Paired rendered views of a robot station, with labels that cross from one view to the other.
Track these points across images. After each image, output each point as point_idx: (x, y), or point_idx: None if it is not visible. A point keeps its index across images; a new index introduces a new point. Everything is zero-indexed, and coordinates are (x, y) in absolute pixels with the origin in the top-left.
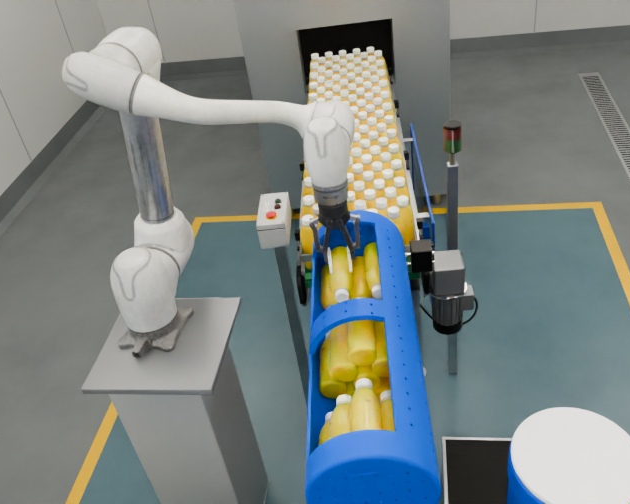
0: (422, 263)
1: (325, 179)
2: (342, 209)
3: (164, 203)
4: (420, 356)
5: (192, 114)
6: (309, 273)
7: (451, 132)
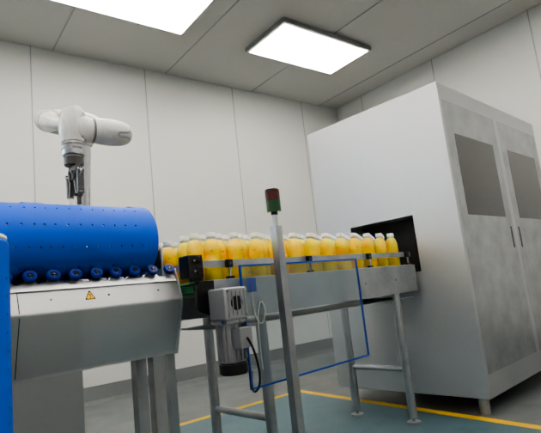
0: (184, 268)
1: (59, 135)
2: (69, 159)
3: None
4: (18, 228)
5: (50, 121)
6: None
7: (265, 193)
